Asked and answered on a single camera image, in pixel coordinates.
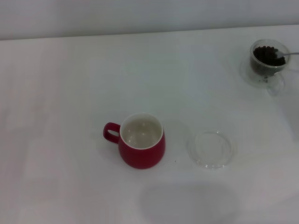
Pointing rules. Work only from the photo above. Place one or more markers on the red mug white inside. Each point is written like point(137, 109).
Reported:
point(140, 158)

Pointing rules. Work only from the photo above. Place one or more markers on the glass saucer under cup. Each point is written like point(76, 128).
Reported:
point(245, 74)

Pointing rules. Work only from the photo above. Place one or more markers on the coffee beans in glass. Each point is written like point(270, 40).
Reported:
point(264, 56)

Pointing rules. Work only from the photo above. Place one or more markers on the clear glass dish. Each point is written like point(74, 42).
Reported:
point(210, 149)

